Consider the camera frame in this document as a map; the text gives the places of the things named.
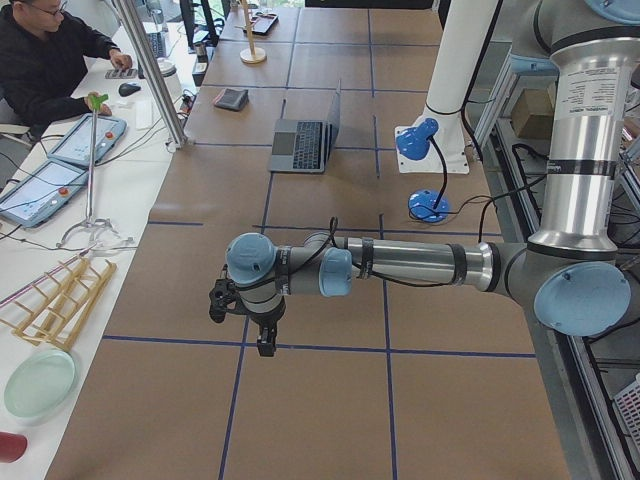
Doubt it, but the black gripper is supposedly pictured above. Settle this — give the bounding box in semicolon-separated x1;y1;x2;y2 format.
252;313;283;357

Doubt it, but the silver grey laptop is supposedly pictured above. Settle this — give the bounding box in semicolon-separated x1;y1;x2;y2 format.
268;81;341;174

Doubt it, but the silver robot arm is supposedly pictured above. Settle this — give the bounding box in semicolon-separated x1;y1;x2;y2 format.
209;1;639;357

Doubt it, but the wooden dish rack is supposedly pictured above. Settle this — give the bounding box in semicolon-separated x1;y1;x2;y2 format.
1;255;117;352

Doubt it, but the blue desk lamp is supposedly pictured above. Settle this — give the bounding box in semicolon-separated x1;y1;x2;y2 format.
395;117;450;223

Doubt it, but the pale green glass plate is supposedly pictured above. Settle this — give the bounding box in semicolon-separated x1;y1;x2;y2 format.
3;349;76;420

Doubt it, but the grey folded cloth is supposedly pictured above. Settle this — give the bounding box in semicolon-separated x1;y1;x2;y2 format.
213;88;249;112

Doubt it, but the red cup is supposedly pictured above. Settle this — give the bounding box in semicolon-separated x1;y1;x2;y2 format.
0;431;28;463

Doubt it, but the lower teach pendant tablet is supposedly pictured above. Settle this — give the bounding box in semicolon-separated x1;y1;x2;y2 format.
1;159;88;228

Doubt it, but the teach pendant tablet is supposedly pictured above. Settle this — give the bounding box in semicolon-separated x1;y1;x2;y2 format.
47;113;127;168
1;159;88;228

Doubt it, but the upper teach pendant tablet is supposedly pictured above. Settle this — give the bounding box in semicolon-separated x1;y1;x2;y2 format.
47;113;127;168

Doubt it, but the wooden mug tree stand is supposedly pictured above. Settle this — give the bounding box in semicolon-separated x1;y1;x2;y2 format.
240;0;267;65

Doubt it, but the black computer mouse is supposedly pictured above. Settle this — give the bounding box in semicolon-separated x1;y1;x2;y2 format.
118;82;141;97

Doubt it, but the metal reacher grabber tool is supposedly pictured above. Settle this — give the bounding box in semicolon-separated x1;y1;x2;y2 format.
56;92;133;250

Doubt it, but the cardboard box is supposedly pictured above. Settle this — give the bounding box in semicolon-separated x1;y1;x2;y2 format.
511;89;554;140

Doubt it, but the person in black sweater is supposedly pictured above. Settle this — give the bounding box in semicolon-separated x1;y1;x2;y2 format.
1;1;132;128

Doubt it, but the aluminium frame post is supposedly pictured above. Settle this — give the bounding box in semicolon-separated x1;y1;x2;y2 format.
113;0;188;150

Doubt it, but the white camera mast with base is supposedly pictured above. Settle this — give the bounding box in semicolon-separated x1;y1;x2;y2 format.
410;0;502;174

